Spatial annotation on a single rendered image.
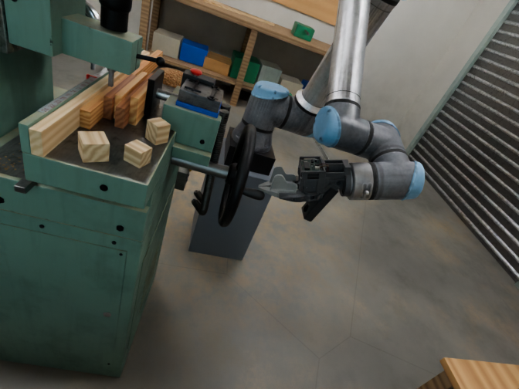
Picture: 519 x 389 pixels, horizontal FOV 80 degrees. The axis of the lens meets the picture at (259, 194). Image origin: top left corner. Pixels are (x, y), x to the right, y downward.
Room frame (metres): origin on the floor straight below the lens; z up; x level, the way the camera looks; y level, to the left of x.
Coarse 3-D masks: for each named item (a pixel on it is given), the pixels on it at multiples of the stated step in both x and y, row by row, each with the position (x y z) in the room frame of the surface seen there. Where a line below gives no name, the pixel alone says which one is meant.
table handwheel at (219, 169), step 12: (252, 132) 0.70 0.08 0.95; (240, 144) 0.82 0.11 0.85; (252, 144) 0.66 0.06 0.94; (240, 156) 0.83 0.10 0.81; (252, 156) 0.64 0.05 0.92; (192, 168) 0.67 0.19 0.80; (204, 168) 0.68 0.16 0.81; (216, 168) 0.69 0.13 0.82; (228, 168) 0.70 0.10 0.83; (240, 168) 0.61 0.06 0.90; (228, 180) 0.68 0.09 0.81; (240, 180) 0.59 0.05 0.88; (228, 192) 0.77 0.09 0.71; (240, 192) 0.58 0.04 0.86; (228, 204) 0.58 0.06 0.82; (228, 216) 0.57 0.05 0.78
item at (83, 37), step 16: (64, 16) 0.59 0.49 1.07; (80, 16) 0.63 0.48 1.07; (64, 32) 0.58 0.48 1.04; (80, 32) 0.59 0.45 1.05; (96, 32) 0.60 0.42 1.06; (112, 32) 0.62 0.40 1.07; (128, 32) 0.66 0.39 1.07; (64, 48) 0.58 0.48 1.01; (80, 48) 0.59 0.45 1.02; (96, 48) 0.60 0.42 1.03; (112, 48) 0.60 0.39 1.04; (128, 48) 0.61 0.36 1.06; (112, 64) 0.61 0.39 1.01; (128, 64) 0.61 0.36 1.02
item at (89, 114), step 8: (152, 56) 0.97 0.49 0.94; (144, 64) 0.88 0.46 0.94; (152, 64) 0.94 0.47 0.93; (136, 72) 0.80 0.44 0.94; (144, 72) 0.86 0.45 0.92; (96, 96) 0.58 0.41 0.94; (88, 104) 0.54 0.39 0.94; (96, 104) 0.55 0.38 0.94; (80, 112) 0.51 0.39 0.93; (88, 112) 0.51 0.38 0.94; (96, 112) 0.54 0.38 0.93; (80, 120) 0.51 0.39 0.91; (88, 120) 0.51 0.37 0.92; (96, 120) 0.54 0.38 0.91; (88, 128) 0.51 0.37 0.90
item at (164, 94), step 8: (160, 72) 0.72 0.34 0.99; (152, 80) 0.66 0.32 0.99; (160, 80) 0.71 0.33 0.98; (152, 88) 0.66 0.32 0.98; (160, 88) 0.72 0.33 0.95; (152, 96) 0.66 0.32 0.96; (160, 96) 0.69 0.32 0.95; (168, 96) 0.70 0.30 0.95; (152, 104) 0.67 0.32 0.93; (144, 112) 0.65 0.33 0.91; (152, 112) 0.68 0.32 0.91
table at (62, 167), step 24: (144, 120) 0.64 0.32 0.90; (72, 144) 0.45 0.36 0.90; (120, 144) 0.51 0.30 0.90; (168, 144) 0.58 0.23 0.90; (24, 168) 0.38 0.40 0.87; (48, 168) 0.39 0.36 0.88; (72, 168) 0.40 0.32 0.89; (96, 168) 0.41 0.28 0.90; (120, 168) 0.44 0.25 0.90; (144, 168) 0.47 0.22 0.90; (96, 192) 0.40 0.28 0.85; (120, 192) 0.41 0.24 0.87; (144, 192) 0.42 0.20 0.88
